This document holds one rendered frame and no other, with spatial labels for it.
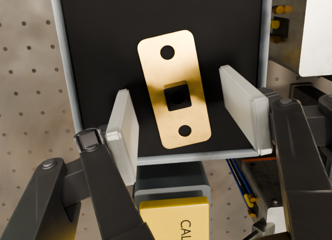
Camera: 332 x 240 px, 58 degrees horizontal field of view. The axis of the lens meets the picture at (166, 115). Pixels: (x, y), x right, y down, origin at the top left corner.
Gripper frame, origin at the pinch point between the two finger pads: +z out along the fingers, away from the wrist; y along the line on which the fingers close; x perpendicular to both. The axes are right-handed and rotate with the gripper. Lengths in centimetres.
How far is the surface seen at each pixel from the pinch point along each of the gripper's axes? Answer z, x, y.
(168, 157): 3.7, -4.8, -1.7
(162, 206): 4.2, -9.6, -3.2
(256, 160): 25.7, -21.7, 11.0
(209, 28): 4.0, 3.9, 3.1
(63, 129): 50, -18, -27
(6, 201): 50, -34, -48
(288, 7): 12.3, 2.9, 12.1
